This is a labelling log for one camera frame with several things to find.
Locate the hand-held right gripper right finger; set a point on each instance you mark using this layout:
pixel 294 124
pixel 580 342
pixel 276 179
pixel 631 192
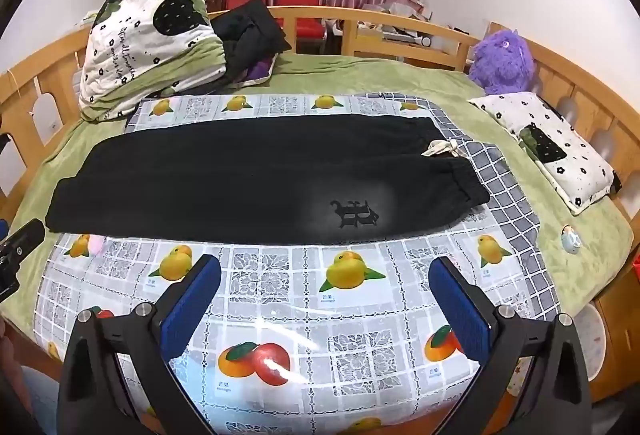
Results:
pixel 462 310

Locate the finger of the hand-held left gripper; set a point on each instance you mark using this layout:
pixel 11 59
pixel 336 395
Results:
pixel 26 237

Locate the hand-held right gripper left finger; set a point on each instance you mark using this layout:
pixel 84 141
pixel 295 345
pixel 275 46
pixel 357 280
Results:
pixel 190 310

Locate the black pants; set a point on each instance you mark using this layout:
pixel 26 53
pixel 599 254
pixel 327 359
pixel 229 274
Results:
pixel 240 180

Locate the fruit print tablecloth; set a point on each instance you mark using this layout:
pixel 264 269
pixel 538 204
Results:
pixel 280 275

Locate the grey checked cloth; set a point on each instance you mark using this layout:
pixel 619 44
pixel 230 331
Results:
pixel 505 195

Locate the person's blue jeans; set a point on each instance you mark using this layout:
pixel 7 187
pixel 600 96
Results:
pixel 37 400

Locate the small round white toy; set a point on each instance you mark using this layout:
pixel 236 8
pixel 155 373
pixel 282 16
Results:
pixel 571 239

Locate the white round stool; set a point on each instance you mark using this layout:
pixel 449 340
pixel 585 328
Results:
pixel 592 340

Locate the white floral pillow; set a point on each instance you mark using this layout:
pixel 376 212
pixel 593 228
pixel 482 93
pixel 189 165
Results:
pixel 575 150

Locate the white floral folded quilt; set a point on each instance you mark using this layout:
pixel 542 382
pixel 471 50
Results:
pixel 130 40

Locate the purple plush toy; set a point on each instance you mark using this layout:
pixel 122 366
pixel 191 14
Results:
pixel 500 62

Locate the purple cloth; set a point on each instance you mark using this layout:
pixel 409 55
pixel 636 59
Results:
pixel 261 67

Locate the green bedsheet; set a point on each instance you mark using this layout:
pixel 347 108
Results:
pixel 350 75

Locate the pile of dark clothes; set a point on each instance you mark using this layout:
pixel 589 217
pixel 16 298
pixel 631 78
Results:
pixel 250 30

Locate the pile of cardboard and papers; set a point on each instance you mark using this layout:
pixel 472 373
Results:
pixel 400 10

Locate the wooden bed frame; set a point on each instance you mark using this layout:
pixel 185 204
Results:
pixel 400 22

